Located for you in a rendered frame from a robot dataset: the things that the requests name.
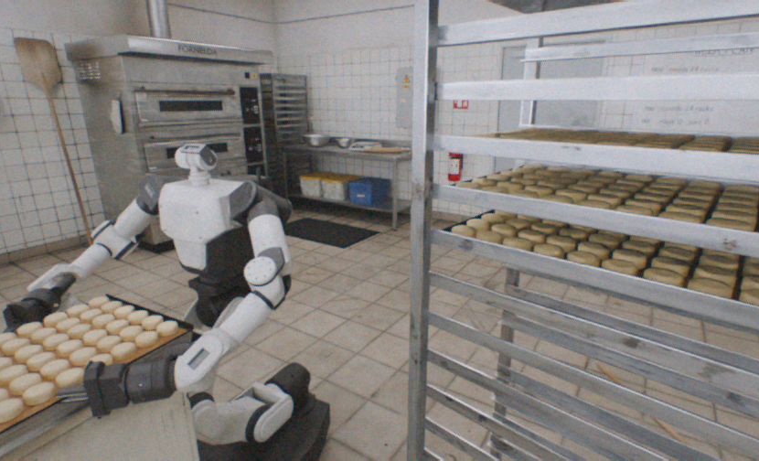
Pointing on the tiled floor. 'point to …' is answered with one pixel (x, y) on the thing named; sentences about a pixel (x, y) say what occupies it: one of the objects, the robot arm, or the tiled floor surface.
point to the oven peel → (50, 75)
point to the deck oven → (166, 112)
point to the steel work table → (355, 158)
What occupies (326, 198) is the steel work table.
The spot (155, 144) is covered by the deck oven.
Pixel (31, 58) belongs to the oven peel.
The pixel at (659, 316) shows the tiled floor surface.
